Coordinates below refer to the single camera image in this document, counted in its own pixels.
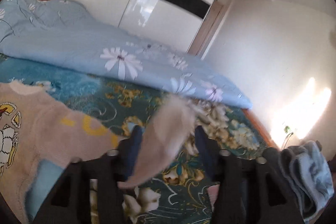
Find fuzzy beige cartoon sweater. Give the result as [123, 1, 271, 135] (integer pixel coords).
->
[1, 81, 195, 223]

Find grey blue folded clothes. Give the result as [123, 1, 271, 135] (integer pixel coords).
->
[264, 140, 333, 223]

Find teal floral bed blanket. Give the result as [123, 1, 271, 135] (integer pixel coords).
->
[1, 55, 266, 223]

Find light blue floral duvet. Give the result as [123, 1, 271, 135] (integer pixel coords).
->
[1, 0, 252, 109]

